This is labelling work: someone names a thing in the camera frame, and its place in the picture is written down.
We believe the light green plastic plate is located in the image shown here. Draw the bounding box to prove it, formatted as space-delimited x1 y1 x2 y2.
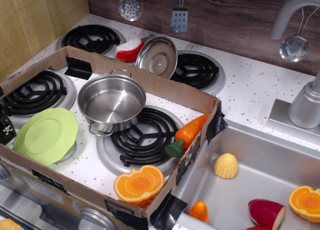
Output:
13 108 79 166

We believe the silver toy faucet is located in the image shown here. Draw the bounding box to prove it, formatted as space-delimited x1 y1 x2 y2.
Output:
265 0 320 139

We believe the brown cardboard fence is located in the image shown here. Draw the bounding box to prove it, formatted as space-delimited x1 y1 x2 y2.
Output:
0 47 225 230

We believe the hanging steel strainer spoon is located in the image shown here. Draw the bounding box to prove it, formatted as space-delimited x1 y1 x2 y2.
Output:
118 0 144 21

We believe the hanging steel ladle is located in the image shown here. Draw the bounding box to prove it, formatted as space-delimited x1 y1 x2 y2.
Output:
279 7 318 62

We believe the orange pumpkin half in sink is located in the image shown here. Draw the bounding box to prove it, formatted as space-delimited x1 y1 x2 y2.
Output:
288 186 320 223

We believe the orange pumpkin half in fence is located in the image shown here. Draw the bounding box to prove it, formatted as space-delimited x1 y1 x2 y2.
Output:
113 165 165 209

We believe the back right black burner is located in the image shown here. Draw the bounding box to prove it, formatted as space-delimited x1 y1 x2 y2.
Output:
171 50 226 95

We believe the red toy at bottom edge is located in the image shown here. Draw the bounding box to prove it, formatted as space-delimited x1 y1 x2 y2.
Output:
246 226 270 230

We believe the stainless steel pot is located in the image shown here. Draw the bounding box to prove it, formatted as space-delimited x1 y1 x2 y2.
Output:
77 69 146 137

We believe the silver sink basin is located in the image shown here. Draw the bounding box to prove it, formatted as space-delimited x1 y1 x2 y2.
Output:
174 121 320 230

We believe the silver stove knob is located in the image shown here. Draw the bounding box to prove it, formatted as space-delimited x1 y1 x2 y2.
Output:
78 207 117 230

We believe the hanging grey slotted spatula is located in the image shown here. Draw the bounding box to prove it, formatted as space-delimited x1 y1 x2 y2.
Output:
170 0 189 34

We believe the front left black burner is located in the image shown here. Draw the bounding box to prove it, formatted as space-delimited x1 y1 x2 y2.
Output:
0 70 77 129

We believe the front right black burner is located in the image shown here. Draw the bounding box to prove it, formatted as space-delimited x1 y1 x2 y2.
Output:
96 105 184 176

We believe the purple toy eggplant half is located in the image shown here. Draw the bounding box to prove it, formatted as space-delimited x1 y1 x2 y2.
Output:
248 199 286 230

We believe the red white toy cheese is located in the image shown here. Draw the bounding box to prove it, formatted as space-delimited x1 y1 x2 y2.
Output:
115 38 144 63

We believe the yellow toy corn piece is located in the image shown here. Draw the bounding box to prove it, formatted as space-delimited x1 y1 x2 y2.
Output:
214 153 238 179

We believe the steel pot lid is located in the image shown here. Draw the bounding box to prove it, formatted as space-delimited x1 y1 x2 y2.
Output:
135 36 178 79

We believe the yellow toy at bottom left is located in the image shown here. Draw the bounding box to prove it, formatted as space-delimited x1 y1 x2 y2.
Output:
0 219 22 230

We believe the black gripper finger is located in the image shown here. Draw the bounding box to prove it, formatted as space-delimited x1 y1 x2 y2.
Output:
0 105 17 145

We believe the small orange toy carrot piece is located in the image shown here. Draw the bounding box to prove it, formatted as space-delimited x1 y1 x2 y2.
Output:
188 200 209 224

